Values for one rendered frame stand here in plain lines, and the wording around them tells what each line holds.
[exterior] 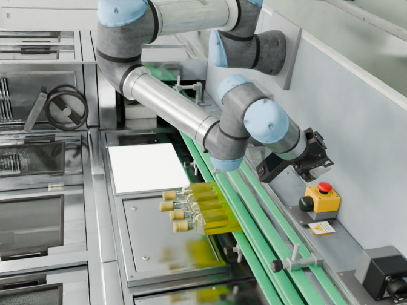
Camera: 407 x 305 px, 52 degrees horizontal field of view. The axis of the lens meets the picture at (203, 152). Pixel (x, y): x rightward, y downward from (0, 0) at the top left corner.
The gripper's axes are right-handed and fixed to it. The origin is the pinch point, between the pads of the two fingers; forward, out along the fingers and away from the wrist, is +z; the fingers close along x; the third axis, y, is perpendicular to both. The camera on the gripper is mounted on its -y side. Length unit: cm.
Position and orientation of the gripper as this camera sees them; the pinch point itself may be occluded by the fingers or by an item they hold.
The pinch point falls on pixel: (312, 173)
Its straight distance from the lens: 109.4
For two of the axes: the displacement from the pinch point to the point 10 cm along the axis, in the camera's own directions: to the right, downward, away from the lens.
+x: -2.0, -8.5, 4.9
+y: 8.2, -4.2, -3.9
